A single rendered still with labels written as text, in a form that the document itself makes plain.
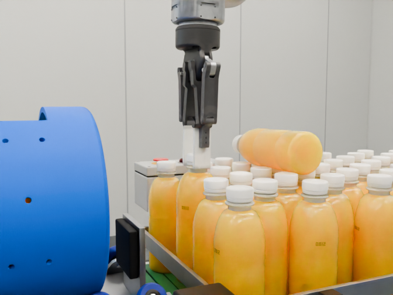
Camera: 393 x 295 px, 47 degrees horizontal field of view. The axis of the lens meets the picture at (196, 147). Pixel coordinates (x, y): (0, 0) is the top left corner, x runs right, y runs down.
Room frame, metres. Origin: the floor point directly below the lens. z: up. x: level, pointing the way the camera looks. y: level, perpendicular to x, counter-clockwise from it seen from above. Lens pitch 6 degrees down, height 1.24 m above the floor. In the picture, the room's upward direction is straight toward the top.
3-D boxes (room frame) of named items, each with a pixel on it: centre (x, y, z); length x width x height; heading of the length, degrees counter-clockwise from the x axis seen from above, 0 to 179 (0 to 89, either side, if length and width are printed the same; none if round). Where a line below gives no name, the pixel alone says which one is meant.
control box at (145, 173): (1.06, 0.04, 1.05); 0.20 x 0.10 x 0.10; 114
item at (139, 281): (0.71, 0.11, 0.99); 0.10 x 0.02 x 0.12; 24
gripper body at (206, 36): (0.78, 0.00, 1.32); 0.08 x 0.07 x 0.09; 23
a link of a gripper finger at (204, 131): (0.74, -0.02, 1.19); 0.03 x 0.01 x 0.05; 23
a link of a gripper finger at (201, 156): (0.75, -0.01, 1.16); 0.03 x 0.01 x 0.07; 113
